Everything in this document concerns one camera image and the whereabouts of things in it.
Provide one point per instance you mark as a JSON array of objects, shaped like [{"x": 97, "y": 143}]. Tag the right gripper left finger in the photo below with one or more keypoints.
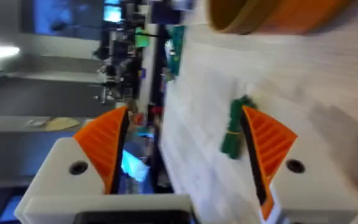
[{"x": 82, "y": 161}]

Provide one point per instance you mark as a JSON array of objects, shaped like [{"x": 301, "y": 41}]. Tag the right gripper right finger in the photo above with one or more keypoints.
[{"x": 303, "y": 174}]

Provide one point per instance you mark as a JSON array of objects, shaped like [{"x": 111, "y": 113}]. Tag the green toy vegetable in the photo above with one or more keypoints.
[{"x": 235, "y": 130}]

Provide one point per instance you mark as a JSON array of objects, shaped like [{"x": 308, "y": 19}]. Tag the orange plastic bucket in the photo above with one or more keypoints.
[{"x": 272, "y": 15}]

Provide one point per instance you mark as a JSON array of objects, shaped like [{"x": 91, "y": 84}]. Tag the heap of dark equipment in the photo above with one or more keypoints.
[{"x": 123, "y": 53}]

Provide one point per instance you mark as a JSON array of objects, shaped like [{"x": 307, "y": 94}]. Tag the blue lit screen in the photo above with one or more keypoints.
[{"x": 73, "y": 17}]

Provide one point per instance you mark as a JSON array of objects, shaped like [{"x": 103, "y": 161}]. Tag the green board with blocks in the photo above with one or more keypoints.
[{"x": 176, "y": 49}]

